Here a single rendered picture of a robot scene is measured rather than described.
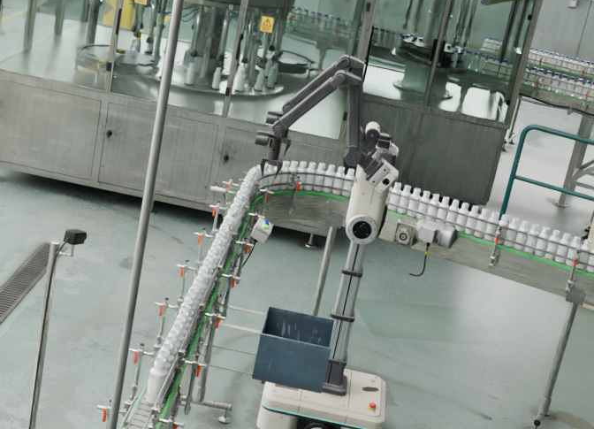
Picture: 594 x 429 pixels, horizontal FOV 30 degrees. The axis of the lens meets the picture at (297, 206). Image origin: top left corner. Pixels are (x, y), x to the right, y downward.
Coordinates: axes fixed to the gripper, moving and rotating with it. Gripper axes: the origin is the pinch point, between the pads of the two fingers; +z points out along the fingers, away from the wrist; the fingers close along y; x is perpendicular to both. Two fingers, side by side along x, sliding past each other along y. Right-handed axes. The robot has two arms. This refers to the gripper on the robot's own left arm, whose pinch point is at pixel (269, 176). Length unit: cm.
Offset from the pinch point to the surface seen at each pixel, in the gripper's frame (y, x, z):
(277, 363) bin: 25, -81, 57
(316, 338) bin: 39, -51, 55
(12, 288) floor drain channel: -152, 110, 142
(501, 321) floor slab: 168, 233, 140
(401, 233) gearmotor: 75, 99, 47
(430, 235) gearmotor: 91, 90, 41
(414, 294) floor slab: 104, 250, 141
